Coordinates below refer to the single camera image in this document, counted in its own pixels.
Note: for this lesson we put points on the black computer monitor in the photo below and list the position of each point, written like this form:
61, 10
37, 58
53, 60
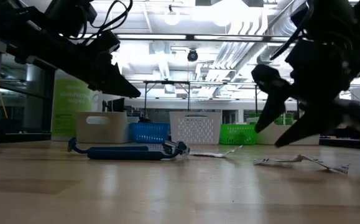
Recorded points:
117, 105

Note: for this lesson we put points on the blue plastic basket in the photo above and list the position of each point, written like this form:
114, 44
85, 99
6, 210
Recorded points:
150, 132

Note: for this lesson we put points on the black overhead light bar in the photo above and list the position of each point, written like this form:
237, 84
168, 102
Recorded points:
190, 37

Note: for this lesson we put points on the white printed sachet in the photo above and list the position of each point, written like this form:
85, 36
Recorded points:
332, 168
210, 154

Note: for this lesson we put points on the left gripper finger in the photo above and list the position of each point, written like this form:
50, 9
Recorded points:
114, 82

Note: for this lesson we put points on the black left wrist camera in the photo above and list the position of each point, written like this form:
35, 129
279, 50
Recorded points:
71, 15

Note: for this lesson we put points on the black background desk frame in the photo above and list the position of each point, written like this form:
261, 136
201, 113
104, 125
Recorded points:
188, 96

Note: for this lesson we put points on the white perforated plastic basket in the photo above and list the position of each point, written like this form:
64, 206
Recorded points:
195, 127

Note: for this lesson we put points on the green plastic basket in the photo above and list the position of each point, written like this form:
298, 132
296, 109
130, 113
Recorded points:
237, 133

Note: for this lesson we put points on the black ceiling spotlight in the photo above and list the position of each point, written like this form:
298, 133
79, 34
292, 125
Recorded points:
192, 55

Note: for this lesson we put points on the green Pert shampoo bottle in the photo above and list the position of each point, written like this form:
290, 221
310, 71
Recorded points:
289, 119
279, 120

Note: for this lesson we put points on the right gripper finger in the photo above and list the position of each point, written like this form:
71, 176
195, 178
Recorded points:
322, 121
270, 96

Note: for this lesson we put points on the green disinfecting wipes canister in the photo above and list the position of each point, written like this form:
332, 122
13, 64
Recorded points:
71, 102

